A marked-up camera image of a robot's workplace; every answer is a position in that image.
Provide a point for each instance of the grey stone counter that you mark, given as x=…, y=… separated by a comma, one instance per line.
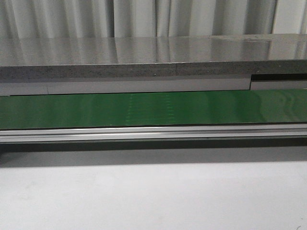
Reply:
x=152, y=64

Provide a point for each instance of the green conveyor belt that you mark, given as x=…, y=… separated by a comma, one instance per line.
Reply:
x=153, y=109

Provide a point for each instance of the aluminium conveyor side rail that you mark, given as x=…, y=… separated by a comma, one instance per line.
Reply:
x=152, y=132

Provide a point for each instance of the white curtain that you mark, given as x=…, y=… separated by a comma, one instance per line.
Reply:
x=150, y=18

